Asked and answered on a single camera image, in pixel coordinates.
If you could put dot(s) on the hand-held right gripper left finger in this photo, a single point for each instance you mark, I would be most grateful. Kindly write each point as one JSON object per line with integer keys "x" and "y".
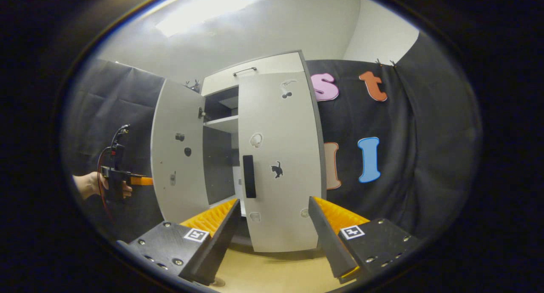
{"x": 216, "y": 246}

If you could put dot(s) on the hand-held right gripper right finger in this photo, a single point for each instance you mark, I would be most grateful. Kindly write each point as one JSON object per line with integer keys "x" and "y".
{"x": 329, "y": 242}

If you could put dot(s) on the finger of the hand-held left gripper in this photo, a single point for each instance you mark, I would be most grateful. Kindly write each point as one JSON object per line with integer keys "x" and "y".
{"x": 142, "y": 181}

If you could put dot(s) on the white cabinet door camera sticker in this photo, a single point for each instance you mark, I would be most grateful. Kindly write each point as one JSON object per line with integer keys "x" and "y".
{"x": 178, "y": 127}

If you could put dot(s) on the white cabinet door headphones sticker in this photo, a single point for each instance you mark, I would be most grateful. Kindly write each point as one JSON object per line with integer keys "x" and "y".
{"x": 289, "y": 127}

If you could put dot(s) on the white cabinet with grey interior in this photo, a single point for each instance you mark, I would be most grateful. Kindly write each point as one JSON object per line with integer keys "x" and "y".
{"x": 221, "y": 123}

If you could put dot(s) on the white cabinet drawer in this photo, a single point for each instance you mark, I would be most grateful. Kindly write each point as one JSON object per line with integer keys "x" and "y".
{"x": 272, "y": 63}

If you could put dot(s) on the black backdrop cloth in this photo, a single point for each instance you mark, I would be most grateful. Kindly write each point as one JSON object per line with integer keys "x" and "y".
{"x": 425, "y": 136}

